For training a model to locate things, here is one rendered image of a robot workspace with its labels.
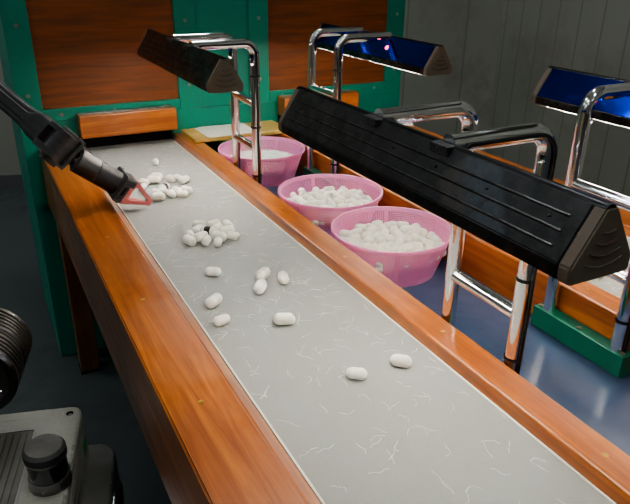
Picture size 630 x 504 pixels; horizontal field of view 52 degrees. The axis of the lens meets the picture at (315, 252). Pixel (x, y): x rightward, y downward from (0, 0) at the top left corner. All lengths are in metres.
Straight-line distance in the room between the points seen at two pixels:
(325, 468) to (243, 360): 0.26
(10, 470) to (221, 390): 0.52
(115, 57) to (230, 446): 1.56
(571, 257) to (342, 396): 0.44
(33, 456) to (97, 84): 1.28
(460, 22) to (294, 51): 2.24
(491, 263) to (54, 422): 0.93
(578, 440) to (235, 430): 0.43
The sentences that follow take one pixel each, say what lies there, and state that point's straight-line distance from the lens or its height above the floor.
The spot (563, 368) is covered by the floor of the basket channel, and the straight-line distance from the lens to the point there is 1.19.
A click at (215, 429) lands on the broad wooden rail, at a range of 0.85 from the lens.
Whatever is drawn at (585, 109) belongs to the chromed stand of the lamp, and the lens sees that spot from 1.15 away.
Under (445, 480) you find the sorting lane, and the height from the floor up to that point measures 0.74.
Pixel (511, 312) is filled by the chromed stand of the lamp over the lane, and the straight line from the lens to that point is 0.97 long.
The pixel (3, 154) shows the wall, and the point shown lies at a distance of 4.33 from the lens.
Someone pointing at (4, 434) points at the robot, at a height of 0.48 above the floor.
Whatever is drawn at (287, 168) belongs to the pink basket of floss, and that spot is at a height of 0.73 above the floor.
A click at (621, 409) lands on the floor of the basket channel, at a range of 1.13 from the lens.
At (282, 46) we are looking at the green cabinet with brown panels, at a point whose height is 1.02.
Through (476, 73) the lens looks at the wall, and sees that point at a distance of 4.56.
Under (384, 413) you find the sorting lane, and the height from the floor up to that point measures 0.74.
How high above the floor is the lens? 1.31
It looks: 25 degrees down
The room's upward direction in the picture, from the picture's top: 1 degrees clockwise
